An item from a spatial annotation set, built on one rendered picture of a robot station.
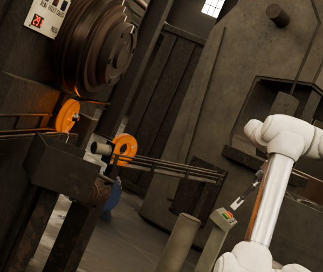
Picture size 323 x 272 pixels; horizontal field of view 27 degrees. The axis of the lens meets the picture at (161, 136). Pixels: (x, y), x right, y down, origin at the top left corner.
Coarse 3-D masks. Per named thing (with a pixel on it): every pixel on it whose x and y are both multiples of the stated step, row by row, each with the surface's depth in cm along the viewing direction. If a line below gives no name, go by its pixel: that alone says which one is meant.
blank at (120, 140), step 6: (114, 138) 336; (120, 138) 335; (126, 138) 337; (132, 138) 339; (120, 144) 336; (132, 144) 341; (114, 150) 334; (126, 150) 343; (132, 150) 342; (114, 156) 336; (132, 156) 343; (120, 162) 339; (126, 162) 342
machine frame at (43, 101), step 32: (0, 0) 251; (32, 0) 251; (128, 0) 338; (0, 32) 253; (32, 32) 261; (0, 64) 253; (32, 64) 272; (0, 96) 252; (32, 96) 271; (64, 96) 300; (0, 128) 258; (0, 192) 281; (32, 192) 312; (0, 224) 294; (0, 256) 308; (32, 256) 347
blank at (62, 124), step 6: (66, 102) 291; (72, 102) 292; (78, 102) 297; (66, 108) 289; (72, 108) 293; (78, 108) 300; (60, 114) 289; (66, 114) 290; (60, 120) 289; (66, 120) 292; (60, 126) 290; (66, 126) 295; (72, 126) 302
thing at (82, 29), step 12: (96, 0) 279; (108, 0) 281; (120, 0) 287; (84, 12) 275; (96, 12) 275; (84, 24) 273; (96, 24) 275; (72, 36) 274; (84, 36) 271; (72, 48) 274; (84, 48) 274; (72, 60) 276; (72, 72) 279; (72, 84) 285; (84, 96) 295
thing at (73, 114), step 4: (56, 104) 296; (56, 108) 295; (60, 108) 295; (56, 112) 296; (72, 112) 294; (76, 112) 295; (68, 116) 294; (72, 116) 293; (76, 116) 294; (72, 120) 294; (76, 120) 294
